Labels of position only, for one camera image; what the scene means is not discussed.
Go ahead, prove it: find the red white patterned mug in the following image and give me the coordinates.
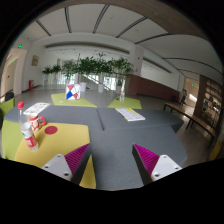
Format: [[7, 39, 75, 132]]
[[29, 113, 46, 132]]

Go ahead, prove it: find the clear bottle red label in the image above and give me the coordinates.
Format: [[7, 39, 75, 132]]
[[18, 102, 39, 151]]

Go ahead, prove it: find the wooden bookshelf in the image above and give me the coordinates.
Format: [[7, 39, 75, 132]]
[[194, 76, 222, 128]]

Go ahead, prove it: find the printed paper sheet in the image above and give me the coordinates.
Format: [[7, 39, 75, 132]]
[[24, 103, 49, 115]]

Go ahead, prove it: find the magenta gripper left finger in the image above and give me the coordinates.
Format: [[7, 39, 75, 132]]
[[42, 143, 89, 184]]

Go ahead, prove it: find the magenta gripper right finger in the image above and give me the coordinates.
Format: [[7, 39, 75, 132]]
[[132, 144, 181, 185]]

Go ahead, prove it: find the open yellow booklet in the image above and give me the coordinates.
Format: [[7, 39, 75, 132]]
[[116, 108, 145, 121]]

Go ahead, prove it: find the person in dark clothes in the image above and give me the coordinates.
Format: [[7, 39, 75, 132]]
[[180, 89, 187, 105]]

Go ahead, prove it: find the red blue white cube box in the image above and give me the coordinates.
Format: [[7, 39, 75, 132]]
[[65, 84, 81, 100]]

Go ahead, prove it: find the red round coaster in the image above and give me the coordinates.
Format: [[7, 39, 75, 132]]
[[45, 126, 57, 135]]

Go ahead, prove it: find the potted green plant row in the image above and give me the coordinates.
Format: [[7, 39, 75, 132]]
[[42, 53, 133, 88]]

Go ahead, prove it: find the long wooden bench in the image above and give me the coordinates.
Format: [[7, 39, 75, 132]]
[[163, 103, 216, 142]]

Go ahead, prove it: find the clear water bottle far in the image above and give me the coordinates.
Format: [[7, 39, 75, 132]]
[[119, 88, 125, 102]]

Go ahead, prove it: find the red fire extinguisher box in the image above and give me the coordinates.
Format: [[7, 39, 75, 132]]
[[29, 80, 34, 90]]

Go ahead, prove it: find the yellow table mat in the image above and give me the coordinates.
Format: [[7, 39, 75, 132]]
[[14, 123, 96, 189]]

